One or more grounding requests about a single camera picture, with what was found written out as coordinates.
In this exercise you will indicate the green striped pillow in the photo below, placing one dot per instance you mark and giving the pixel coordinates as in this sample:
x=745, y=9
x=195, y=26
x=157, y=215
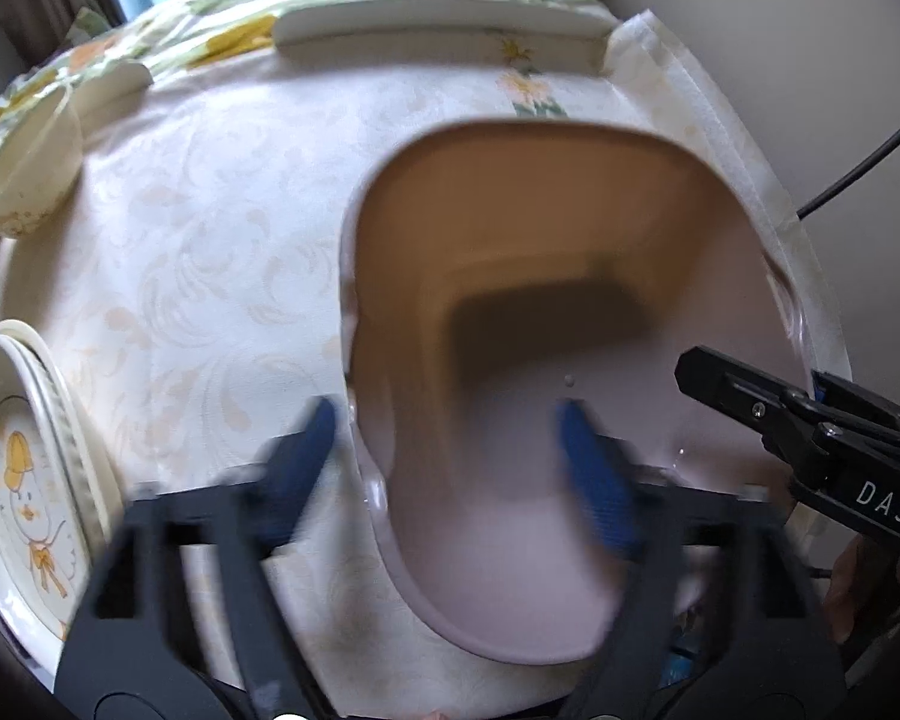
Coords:
x=88, y=24

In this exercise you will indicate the white cup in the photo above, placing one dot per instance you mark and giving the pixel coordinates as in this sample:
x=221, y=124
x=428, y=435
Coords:
x=112, y=86

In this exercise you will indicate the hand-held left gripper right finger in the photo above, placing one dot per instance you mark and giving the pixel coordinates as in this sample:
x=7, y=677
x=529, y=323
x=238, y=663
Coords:
x=592, y=480

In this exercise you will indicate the floral striped blanket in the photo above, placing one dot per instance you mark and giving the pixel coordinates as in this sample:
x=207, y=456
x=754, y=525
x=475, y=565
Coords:
x=217, y=15

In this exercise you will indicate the person's right hand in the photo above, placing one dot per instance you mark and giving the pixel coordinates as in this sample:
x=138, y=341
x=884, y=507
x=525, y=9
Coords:
x=859, y=592

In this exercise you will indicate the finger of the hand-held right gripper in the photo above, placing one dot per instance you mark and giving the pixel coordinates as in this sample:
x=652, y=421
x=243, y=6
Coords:
x=870, y=409
x=742, y=397

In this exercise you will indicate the pink plastic bowl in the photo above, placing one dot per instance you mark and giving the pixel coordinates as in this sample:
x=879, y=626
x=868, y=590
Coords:
x=570, y=255

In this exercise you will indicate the cream round bowl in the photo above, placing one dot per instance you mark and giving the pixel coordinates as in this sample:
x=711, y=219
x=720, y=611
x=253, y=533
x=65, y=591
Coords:
x=34, y=165

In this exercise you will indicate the yellow duck plate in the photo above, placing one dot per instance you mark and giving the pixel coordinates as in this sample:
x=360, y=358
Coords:
x=16, y=328

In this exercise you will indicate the white tray board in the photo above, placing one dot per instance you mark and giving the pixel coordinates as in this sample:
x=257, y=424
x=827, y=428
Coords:
x=435, y=26

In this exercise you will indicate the white patterned tablecloth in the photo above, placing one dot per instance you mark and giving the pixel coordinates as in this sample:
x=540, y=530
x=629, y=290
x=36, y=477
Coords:
x=217, y=255

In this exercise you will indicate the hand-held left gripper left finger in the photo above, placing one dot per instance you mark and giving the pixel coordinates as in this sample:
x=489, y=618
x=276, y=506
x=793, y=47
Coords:
x=307, y=457

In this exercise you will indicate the white cartoon print plate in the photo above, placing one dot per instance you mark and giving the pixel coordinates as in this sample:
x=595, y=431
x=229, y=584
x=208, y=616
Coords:
x=22, y=510

